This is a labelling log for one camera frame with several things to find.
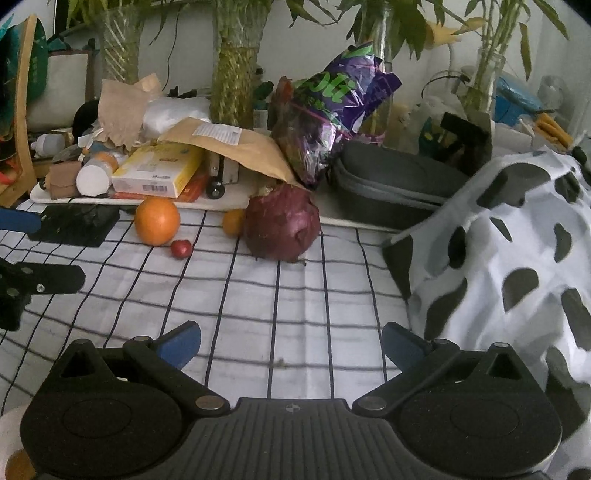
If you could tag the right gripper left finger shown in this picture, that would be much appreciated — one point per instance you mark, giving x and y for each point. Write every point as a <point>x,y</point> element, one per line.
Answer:
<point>159,363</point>

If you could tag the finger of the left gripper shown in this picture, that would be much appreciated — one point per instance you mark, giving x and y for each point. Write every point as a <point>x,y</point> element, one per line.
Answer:
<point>19,221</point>
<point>21,281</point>

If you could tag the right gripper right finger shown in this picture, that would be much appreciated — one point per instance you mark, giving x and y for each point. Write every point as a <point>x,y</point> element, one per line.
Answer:
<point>422,364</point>

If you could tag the white ceramic plate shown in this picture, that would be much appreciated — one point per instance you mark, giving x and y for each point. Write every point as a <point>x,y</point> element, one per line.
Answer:
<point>10,435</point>

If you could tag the small orange tomato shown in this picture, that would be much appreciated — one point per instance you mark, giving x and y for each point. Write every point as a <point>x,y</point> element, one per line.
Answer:
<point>19,467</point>

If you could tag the wooden chair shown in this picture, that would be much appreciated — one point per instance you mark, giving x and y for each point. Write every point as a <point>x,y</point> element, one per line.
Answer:
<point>25,182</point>

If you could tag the black flat box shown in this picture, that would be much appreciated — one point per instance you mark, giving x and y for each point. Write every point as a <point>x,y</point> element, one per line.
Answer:
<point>76,225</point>

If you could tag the small brown cardboard box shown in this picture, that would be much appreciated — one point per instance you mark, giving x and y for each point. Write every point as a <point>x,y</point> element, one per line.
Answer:
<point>60,182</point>

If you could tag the white cylinder jar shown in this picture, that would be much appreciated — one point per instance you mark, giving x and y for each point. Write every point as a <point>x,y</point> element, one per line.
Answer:
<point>94,178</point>

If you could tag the small red cherry tomato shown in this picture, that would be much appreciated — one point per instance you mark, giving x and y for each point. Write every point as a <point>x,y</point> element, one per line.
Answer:
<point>181,249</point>

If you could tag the checkered white tablecloth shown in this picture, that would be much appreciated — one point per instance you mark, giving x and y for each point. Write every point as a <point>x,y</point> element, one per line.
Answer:
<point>305,330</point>

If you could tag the cow print blanket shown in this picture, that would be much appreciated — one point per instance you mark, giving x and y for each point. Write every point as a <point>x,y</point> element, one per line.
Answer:
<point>507,259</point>

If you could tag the large orange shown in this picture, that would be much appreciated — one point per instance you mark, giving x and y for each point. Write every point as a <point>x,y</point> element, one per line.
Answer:
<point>156,221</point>

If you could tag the yellow white carton box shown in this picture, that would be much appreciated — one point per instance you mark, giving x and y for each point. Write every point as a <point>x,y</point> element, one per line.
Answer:
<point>161,170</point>

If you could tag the torn brown paper bag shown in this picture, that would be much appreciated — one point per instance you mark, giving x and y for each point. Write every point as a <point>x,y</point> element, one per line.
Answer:
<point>121,109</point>

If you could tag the small orange tangerine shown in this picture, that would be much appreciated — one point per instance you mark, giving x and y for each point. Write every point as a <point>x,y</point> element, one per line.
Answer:
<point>233,223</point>

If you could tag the black zip case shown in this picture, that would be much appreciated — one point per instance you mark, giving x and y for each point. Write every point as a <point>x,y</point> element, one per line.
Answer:
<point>378,186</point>

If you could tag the white plastic bag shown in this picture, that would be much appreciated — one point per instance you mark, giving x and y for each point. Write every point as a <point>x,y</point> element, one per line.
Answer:
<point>164,113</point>

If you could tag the left glass vase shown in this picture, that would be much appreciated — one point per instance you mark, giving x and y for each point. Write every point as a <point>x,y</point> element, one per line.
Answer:
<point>120,30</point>

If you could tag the glass vase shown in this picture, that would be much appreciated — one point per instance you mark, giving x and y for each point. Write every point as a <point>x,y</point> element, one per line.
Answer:
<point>239,29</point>
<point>120,30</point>

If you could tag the purple snack bag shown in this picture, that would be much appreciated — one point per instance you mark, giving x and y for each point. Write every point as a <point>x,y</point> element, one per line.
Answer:
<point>328,109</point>

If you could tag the middle glass vase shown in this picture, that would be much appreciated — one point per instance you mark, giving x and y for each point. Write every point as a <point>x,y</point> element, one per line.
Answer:
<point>239,29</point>

